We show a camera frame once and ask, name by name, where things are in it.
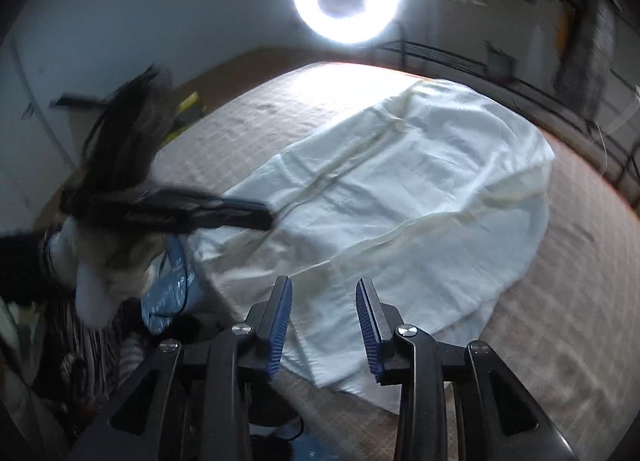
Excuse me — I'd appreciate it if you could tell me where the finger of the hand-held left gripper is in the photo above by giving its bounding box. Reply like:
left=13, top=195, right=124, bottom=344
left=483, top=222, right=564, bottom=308
left=195, top=196, right=274, bottom=233

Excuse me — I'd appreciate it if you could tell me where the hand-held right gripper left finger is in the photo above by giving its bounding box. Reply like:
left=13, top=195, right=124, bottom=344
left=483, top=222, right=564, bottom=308
left=65, top=276, right=293, bottom=461

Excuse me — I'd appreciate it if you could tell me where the beige checked bed blanket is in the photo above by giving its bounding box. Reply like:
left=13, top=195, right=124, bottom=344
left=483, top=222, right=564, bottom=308
left=145, top=61, right=640, bottom=461

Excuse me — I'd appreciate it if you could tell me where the green plant pot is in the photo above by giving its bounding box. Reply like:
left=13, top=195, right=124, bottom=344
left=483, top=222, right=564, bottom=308
left=485, top=43, right=516, bottom=76

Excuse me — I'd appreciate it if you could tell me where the grey plaid coat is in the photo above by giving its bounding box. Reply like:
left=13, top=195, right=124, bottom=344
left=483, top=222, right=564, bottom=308
left=555, top=0, right=616, bottom=116

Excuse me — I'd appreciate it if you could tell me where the blue printed bag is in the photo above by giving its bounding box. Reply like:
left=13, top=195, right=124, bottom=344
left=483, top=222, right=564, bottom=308
left=140, top=236, right=211, bottom=337

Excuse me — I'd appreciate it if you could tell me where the yellow garment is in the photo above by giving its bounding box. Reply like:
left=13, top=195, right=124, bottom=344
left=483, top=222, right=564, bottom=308
left=557, top=6, right=573, bottom=52

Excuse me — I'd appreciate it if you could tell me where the striped dark cloth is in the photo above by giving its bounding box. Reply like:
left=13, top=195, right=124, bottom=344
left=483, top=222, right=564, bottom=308
left=30, top=291, right=151, bottom=422

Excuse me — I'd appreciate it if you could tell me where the yellow tape strip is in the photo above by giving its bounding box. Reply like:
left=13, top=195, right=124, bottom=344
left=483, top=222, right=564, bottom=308
left=165, top=91, right=203, bottom=139

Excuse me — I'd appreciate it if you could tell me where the white lamp cable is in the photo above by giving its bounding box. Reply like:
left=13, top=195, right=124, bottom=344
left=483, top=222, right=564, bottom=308
left=595, top=121, right=613, bottom=176

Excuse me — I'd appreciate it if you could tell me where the white long-sleeved shirt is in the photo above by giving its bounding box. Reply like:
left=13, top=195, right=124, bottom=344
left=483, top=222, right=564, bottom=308
left=187, top=78, right=556, bottom=414

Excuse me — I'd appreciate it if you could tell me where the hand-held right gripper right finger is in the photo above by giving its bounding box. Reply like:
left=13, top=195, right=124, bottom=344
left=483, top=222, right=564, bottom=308
left=355, top=277, right=576, bottom=461

